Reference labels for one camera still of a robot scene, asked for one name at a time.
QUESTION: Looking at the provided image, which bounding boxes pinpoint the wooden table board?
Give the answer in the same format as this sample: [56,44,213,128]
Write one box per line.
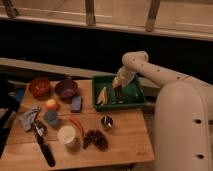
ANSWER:
[0,80,154,171]

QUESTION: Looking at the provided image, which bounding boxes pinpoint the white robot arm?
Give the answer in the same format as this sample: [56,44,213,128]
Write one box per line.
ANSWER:
[113,51,213,171]

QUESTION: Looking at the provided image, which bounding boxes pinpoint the red chili pepper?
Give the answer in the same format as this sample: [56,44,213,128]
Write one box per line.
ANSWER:
[69,116,84,138]

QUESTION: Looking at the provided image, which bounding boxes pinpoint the small metal cup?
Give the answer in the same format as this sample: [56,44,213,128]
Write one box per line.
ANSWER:
[101,115,113,129]

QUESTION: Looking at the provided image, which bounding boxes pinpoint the white cup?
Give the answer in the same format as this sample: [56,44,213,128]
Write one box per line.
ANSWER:
[57,125,76,146]

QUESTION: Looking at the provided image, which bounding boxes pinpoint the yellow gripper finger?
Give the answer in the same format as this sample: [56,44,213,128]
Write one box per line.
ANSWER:
[112,76,121,88]
[122,81,130,88]

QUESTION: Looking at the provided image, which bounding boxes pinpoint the red bowl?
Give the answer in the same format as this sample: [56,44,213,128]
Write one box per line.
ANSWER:
[28,77,51,97]

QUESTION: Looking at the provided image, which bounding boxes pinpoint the grey crumpled cloth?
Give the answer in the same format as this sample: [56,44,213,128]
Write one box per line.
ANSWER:
[18,105,41,131]

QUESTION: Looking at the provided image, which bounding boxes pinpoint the purple bowl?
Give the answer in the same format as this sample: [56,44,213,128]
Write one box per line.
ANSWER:
[55,79,78,99]

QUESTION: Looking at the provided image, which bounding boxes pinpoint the green plastic tray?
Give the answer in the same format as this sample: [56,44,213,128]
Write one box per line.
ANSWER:
[92,75,146,111]

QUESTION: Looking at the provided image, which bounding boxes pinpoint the black handled peeler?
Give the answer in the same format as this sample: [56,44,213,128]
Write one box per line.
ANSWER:
[32,122,56,167]

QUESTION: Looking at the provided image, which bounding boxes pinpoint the yellow banana pieces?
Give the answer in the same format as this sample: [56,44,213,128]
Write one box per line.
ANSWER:
[97,87,108,105]

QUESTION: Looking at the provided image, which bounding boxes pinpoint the red yellow apple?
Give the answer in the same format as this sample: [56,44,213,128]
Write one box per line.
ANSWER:
[46,99,59,110]

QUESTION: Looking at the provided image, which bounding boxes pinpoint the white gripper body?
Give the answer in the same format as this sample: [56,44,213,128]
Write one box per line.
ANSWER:
[117,66,135,84]

